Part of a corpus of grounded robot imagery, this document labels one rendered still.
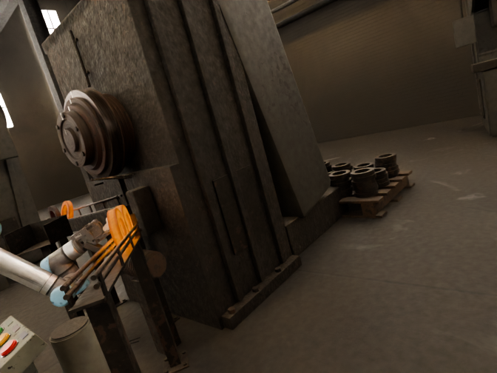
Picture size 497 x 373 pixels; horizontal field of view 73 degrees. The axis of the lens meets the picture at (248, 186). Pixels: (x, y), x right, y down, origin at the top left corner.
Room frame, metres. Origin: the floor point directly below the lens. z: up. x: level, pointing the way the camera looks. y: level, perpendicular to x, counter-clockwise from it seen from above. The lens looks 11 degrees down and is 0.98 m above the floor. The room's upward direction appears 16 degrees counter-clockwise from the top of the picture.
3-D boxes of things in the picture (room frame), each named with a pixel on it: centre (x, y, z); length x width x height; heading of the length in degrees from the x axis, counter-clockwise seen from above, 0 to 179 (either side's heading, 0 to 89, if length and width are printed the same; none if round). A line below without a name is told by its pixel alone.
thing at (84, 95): (1.82, 0.72, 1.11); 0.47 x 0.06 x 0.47; 46
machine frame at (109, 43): (2.13, 0.42, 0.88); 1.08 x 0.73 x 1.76; 46
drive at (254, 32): (2.67, -0.12, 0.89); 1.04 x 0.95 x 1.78; 136
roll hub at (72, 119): (1.75, 0.79, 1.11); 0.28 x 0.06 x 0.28; 46
